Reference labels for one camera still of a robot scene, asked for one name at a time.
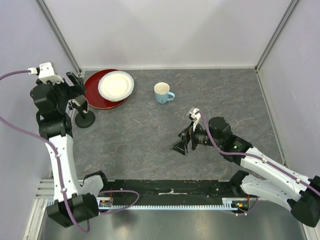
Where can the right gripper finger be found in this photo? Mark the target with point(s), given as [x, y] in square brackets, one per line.
[181, 146]
[185, 134]

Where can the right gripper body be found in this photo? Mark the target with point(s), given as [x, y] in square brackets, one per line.
[194, 137]

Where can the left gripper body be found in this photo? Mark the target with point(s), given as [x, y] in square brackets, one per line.
[64, 91]

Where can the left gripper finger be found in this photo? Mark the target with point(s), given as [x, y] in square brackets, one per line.
[79, 91]
[76, 80]

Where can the black phone stand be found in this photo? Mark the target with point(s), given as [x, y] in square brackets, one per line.
[82, 120]

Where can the smartphone with beige case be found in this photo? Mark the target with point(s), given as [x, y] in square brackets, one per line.
[81, 103]

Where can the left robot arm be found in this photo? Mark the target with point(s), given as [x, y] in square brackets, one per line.
[73, 201]

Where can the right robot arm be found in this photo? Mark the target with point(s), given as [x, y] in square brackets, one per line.
[297, 193]

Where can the red round plate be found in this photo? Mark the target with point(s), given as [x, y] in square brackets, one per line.
[93, 96]

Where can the white paper plate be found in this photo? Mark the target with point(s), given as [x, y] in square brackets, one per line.
[116, 86]

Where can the light blue mug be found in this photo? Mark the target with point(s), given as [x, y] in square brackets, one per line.
[162, 93]

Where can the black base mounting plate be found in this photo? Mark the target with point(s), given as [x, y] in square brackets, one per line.
[177, 192]

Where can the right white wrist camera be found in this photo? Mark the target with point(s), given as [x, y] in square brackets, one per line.
[195, 116]

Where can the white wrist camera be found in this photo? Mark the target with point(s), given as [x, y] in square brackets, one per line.
[46, 73]
[195, 116]

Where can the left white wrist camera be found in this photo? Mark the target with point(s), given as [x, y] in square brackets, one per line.
[46, 73]

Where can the white slotted cable duct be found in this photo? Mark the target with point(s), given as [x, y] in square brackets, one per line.
[105, 204]

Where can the left aluminium frame post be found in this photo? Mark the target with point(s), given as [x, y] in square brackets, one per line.
[43, 7]

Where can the aluminium frame post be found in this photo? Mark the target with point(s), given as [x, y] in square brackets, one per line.
[277, 33]
[43, 7]

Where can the right aluminium frame post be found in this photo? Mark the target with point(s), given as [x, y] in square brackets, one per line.
[277, 33]

